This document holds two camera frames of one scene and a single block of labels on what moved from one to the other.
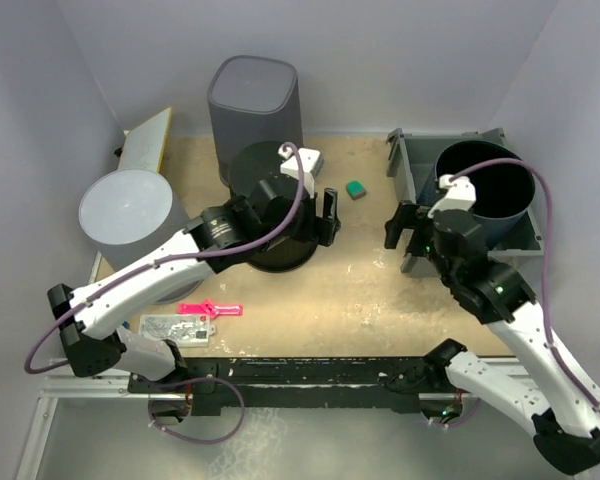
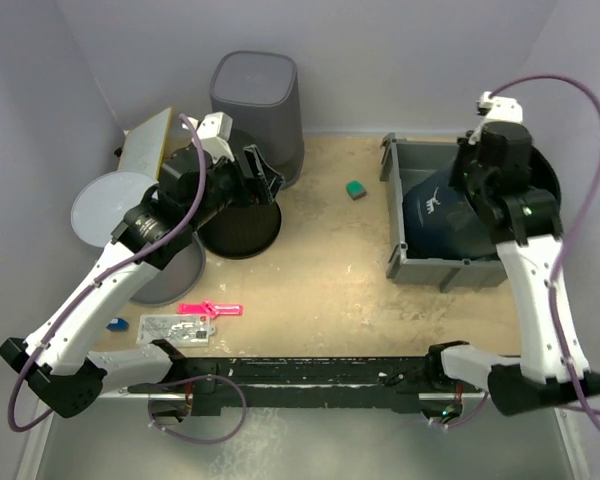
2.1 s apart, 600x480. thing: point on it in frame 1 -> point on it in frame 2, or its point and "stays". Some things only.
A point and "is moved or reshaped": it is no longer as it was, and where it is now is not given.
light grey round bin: [129, 214] stays
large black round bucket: [254, 164] is moved or reshaped
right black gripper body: [423, 242] -> [464, 167]
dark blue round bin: [502, 190] is moved or reshaped
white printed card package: [186, 330] stays
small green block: [355, 189] stays
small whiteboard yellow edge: [144, 146] stays
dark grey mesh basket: [253, 99] stays
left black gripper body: [304, 224] -> [231, 189]
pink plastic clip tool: [209, 308] stays
